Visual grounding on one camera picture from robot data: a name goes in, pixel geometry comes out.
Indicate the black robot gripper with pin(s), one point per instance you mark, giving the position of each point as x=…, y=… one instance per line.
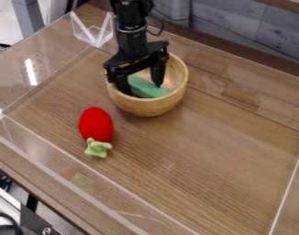
x=136, y=55

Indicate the clear acrylic enclosure wall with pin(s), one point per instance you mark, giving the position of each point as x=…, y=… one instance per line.
x=211, y=169

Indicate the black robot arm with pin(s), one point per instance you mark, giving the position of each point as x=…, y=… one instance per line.
x=131, y=13

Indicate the light brown wooden bowl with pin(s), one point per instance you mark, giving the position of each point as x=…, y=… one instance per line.
x=151, y=107

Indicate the red plush strawberry toy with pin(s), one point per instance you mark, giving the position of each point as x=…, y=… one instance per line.
x=96, y=130

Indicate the green rectangular block stick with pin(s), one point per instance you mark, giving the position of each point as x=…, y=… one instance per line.
x=143, y=88

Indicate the black table clamp mount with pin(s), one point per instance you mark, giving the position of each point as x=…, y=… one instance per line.
x=33, y=225

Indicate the grey cabinet leg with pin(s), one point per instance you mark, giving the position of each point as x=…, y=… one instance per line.
x=28, y=15

